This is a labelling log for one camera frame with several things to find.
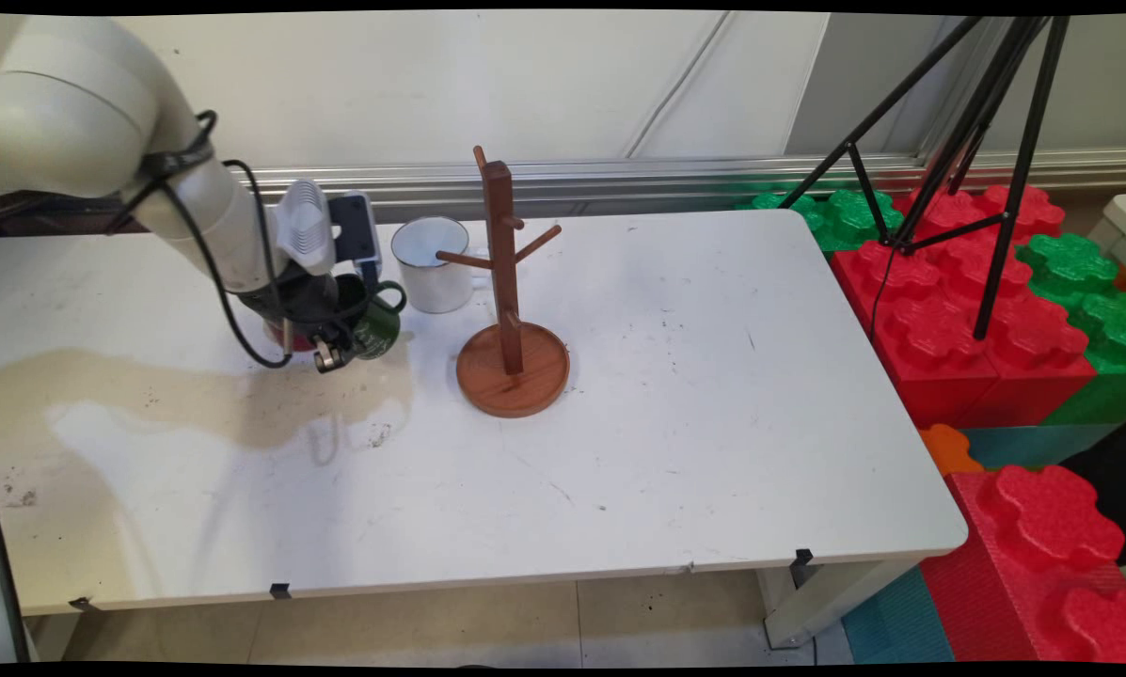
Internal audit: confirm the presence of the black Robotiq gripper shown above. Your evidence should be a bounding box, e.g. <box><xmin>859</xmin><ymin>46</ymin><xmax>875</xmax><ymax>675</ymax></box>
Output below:
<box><xmin>242</xmin><ymin>267</ymin><xmax>369</xmax><ymax>375</ymax></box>

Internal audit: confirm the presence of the green enamel mug white script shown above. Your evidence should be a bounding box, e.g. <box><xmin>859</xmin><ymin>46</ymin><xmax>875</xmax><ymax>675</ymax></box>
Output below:
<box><xmin>337</xmin><ymin>279</ymin><xmax>409</xmax><ymax>363</ymax></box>

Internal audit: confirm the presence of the red enamel mug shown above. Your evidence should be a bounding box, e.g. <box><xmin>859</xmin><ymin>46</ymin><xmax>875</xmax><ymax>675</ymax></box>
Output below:
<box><xmin>262</xmin><ymin>318</ymin><xmax>320</xmax><ymax>354</ymax></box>

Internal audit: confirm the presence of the wooden mug tree stand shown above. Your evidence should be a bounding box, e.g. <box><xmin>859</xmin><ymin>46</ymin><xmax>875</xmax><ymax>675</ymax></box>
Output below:
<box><xmin>436</xmin><ymin>146</ymin><xmax>571</xmax><ymax>419</ymax></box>

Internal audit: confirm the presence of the green foam block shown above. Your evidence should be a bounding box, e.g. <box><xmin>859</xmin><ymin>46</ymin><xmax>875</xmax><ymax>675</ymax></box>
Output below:
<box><xmin>736</xmin><ymin>188</ymin><xmax>906</xmax><ymax>254</ymax></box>
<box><xmin>1015</xmin><ymin>233</ymin><xmax>1126</xmax><ymax>426</ymax></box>

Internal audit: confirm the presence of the large red foam block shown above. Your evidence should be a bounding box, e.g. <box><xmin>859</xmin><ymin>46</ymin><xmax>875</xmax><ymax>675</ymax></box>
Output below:
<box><xmin>830</xmin><ymin>184</ymin><xmax>1098</xmax><ymax>430</ymax></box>

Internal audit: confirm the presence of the orange foam block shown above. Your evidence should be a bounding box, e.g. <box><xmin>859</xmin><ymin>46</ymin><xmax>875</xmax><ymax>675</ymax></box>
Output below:
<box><xmin>919</xmin><ymin>423</ymin><xmax>986</xmax><ymax>477</ymax></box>

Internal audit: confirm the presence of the teal foam block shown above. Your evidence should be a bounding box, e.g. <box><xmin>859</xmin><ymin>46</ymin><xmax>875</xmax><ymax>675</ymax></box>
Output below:
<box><xmin>958</xmin><ymin>421</ymin><xmax>1126</xmax><ymax>471</ymax></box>
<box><xmin>841</xmin><ymin>564</ymin><xmax>957</xmax><ymax>665</ymax></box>

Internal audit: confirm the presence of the black tripod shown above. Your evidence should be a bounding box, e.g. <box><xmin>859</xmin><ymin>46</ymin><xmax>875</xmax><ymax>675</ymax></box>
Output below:
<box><xmin>777</xmin><ymin>14</ymin><xmax>1072</xmax><ymax>341</ymax></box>

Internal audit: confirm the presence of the white box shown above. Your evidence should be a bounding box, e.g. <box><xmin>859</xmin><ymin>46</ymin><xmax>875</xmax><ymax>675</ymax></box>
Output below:
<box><xmin>1086</xmin><ymin>195</ymin><xmax>1126</xmax><ymax>275</ymax></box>

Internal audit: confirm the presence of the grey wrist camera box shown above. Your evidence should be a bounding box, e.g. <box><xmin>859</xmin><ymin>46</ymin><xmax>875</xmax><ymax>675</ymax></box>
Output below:
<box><xmin>328</xmin><ymin>190</ymin><xmax>383</xmax><ymax>284</ymax></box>

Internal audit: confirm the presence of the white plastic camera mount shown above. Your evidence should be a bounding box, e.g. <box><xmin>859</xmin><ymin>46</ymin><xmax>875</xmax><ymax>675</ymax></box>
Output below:
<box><xmin>273</xmin><ymin>178</ymin><xmax>337</xmax><ymax>276</ymax></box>

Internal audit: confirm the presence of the black velcro arm strap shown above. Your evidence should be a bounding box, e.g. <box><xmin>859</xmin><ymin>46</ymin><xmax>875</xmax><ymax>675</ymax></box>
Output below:
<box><xmin>137</xmin><ymin>141</ymin><xmax>217</xmax><ymax>181</ymax></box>

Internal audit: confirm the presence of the aluminium wall rail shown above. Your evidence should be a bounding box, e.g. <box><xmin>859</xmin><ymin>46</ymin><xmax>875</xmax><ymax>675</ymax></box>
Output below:
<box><xmin>243</xmin><ymin>149</ymin><xmax>1126</xmax><ymax>227</ymax></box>

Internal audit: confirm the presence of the white wall cable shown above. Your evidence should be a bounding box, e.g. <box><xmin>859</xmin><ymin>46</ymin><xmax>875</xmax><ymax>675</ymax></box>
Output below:
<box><xmin>623</xmin><ymin>11</ymin><xmax>763</xmax><ymax>160</ymax></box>

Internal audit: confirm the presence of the thin black tripod cable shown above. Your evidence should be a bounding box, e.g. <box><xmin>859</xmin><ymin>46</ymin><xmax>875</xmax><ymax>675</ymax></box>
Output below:
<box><xmin>866</xmin><ymin>243</ymin><xmax>898</xmax><ymax>344</ymax></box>

